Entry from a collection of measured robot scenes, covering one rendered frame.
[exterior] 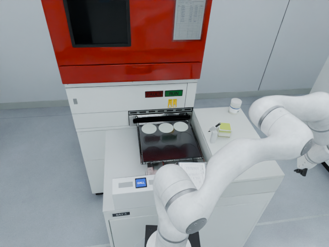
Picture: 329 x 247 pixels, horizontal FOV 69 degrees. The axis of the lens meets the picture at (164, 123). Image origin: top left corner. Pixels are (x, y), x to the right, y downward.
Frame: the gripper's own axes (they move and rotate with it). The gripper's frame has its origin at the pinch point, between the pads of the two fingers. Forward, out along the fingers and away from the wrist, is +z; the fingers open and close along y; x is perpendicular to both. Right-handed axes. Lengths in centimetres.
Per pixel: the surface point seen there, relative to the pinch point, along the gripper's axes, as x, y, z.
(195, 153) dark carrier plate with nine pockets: -53, 3, 13
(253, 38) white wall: -4, -186, 119
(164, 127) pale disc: -77, -12, 22
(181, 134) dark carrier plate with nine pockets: -64, -10, 20
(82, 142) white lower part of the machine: -133, 6, 34
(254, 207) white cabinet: -12.8, 25.0, 25.4
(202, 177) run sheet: -48, 19, -4
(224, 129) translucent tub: -39.3, -13.3, 6.1
